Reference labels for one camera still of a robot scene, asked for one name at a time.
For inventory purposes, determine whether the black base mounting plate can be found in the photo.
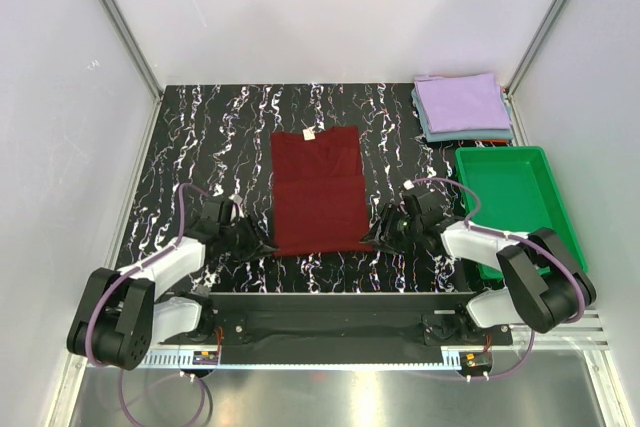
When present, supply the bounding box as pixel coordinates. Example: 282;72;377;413
170;293;513;354

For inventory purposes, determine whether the white slotted cable duct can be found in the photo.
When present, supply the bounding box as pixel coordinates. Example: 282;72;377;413
139;347;461;371

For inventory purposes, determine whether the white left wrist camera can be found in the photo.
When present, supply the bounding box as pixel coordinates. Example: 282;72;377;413
229;194;244;216

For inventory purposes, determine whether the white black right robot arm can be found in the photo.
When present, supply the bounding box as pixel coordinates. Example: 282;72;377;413
361;189;597;344

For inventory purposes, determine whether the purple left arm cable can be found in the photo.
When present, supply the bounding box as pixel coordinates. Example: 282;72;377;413
82;182;217;427

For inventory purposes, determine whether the dark red t shirt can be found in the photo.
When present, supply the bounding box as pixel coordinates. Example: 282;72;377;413
271;125;373;257

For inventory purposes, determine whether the right aluminium frame post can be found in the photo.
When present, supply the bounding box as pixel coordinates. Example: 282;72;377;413
502;0;601;96

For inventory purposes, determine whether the green plastic tray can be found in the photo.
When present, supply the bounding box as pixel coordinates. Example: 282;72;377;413
456;146;588;270

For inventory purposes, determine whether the folded lavender t shirt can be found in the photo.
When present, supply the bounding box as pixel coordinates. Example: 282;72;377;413
414;73;511;133

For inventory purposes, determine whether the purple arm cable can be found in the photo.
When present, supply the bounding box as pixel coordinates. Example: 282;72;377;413
82;182;217;427
409;176;586;381

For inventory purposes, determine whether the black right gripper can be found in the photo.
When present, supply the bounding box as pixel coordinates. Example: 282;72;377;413
360;203;422;256

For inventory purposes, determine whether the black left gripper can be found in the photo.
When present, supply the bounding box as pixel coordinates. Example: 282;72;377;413
220;213;278;263

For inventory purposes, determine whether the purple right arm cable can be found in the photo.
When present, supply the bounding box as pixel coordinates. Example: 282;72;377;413
409;176;586;381

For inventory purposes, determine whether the folded grey blue t shirt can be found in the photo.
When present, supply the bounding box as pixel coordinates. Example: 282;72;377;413
411;89;514;143

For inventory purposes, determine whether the aluminium frame post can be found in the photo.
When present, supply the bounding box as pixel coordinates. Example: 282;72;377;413
69;0;165;98
502;0;601;96

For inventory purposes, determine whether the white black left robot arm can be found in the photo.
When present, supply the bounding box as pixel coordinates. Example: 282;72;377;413
66;199;278;371

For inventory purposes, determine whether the left aluminium frame post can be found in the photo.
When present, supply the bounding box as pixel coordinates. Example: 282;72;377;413
69;0;165;98

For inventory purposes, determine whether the aluminium front rail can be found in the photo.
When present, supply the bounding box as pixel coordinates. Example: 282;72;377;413
64;310;611;348

